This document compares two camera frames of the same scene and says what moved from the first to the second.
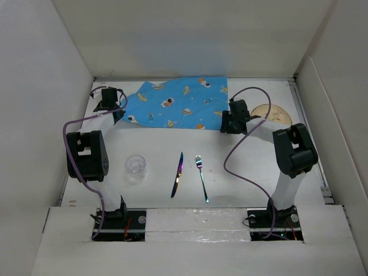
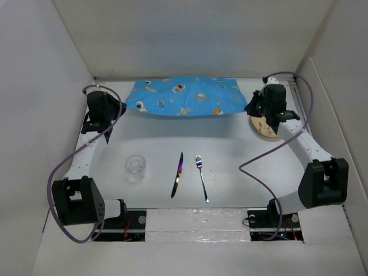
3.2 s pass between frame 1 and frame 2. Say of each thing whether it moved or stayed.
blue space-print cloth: moved
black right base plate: stayed
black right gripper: moved
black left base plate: stayed
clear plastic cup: stayed
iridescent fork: stayed
